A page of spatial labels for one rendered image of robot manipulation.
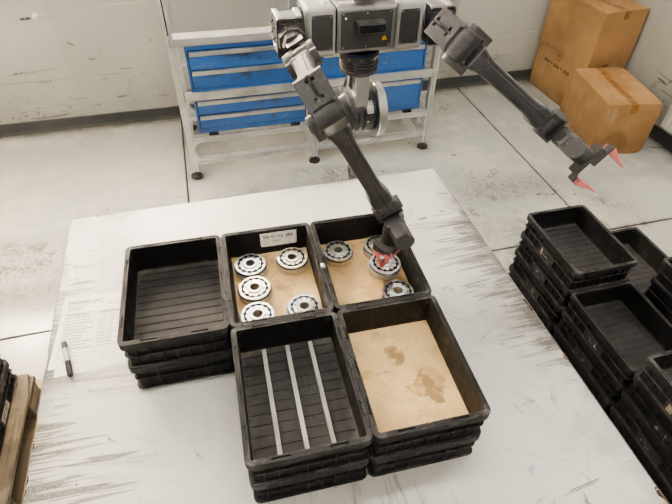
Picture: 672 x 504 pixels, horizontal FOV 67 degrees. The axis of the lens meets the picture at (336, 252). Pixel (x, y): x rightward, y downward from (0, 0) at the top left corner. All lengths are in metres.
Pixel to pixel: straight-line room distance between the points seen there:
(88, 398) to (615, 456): 1.51
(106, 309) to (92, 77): 2.65
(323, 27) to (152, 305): 1.02
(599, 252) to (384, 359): 1.38
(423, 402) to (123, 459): 0.82
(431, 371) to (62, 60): 3.50
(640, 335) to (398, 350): 1.24
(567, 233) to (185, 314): 1.78
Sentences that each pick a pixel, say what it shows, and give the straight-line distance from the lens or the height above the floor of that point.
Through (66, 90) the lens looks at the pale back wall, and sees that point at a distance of 4.38.
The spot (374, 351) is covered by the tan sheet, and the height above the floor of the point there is 0.83.
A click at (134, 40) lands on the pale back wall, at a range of 4.17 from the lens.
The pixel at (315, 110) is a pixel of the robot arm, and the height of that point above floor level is 1.48.
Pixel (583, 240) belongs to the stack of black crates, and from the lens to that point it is 2.62.
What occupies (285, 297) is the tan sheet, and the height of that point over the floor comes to 0.83.
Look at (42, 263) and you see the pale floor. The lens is 3.32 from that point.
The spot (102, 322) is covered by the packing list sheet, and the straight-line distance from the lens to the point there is 1.89.
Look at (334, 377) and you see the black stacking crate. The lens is 1.46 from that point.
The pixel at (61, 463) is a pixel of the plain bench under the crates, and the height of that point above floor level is 0.70.
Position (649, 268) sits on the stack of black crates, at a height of 0.27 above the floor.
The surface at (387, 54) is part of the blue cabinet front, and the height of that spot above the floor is 0.73.
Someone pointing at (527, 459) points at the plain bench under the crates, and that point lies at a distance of 1.59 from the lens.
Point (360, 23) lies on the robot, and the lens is 1.72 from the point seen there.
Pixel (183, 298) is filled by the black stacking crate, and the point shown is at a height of 0.83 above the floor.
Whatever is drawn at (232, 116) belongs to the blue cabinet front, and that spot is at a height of 0.42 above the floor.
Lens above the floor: 2.06
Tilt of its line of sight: 44 degrees down
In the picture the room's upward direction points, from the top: 1 degrees clockwise
